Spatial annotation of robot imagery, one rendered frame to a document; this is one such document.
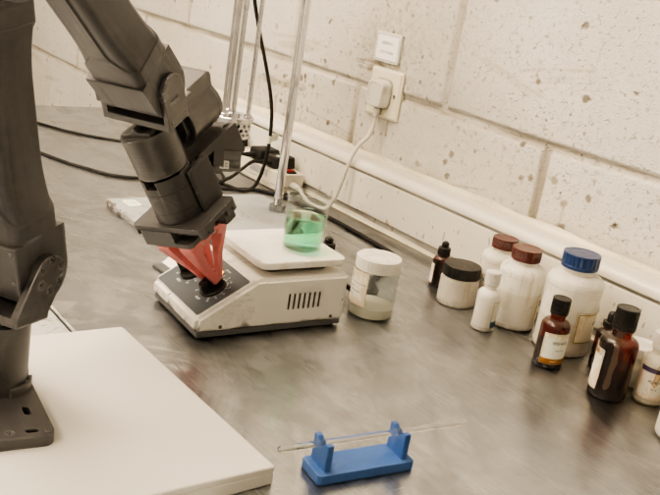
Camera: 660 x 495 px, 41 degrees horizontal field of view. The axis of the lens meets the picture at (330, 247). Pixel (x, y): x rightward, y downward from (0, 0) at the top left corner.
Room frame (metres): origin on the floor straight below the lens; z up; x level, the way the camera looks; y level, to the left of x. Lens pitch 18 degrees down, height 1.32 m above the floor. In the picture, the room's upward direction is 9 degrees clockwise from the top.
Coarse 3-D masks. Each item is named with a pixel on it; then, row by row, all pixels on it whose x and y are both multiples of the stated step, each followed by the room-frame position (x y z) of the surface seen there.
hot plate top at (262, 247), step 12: (228, 240) 1.02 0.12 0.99; (240, 240) 1.02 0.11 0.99; (252, 240) 1.03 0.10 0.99; (264, 240) 1.04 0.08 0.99; (276, 240) 1.05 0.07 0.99; (240, 252) 1.00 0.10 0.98; (252, 252) 0.98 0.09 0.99; (264, 252) 0.99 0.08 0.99; (276, 252) 1.00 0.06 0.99; (288, 252) 1.00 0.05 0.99; (324, 252) 1.03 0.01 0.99; (336, 252) 1.03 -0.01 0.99; (264, 264) 0.95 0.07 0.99; (276, 264) 0.96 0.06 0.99; (288, 264) 0.97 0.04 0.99; (300, 264) 0.98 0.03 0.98; (312, 264) 0.99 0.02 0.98; (324, 264) 1.00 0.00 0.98; (336, 264) 1.01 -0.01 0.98
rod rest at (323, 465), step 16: (320, 432) 0.69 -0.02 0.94; (320, 448) 0.67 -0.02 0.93; (368, 448) 0.72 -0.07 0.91; (384, 448) 0.72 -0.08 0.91; (400, 448) 0.71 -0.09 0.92; (304, 464) 0.68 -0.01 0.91; (320, 464) 0.67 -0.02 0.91; (336, 464) 0.68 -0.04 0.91; (352, 464) 0.69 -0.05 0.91; (368, 464) 0.69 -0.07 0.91; (384, 464) 0.69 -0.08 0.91; (400, 464) 0.70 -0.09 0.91; (320, 480) 0.66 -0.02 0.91; (336, 480) 0.67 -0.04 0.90
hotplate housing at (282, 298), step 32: (224, 256) 1.01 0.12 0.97; (160, 288) 0.99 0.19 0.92; (256, 288) 0.94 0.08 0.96; (288, 288) 0.97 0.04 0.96; (320, 288) 0.99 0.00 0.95; (192, 320) 0.91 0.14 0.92; (224, 320) 0.92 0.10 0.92; (256, 320) 0.95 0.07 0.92; (288, 320) 0.97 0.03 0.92; (320, 320) 1.00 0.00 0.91
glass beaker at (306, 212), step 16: (288, 192) 1.02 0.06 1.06; (304, 192) 1.05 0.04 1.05; (320, 192) 1.05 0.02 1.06; (288, 208) 1.01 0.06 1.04; (304, 208) 1.00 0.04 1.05; (320, 208) 1.01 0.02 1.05; (288, 224) 1.01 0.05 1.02; (304, 224) 1.00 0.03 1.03; (320, 224) 1.01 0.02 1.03; (288, 240) 1.01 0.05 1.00; (304, 240) 1.00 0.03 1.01; (320, 240) 1.02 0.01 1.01
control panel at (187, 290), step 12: (228, 264) 0.99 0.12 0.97; (168, 276) 1.00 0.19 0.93; (180, 276) 0.99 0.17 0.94; (228, 276) 0.97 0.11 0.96; (240, 276) 0.96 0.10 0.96; (180, 288) 0.97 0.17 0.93; (192, 288) 0.96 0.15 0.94; (228, 288) 0.94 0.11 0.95; (240, 288) 0.94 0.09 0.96; (192, 300) 0.94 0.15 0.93; (204, 300) 0.93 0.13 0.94; (216, 300) 0.93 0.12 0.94
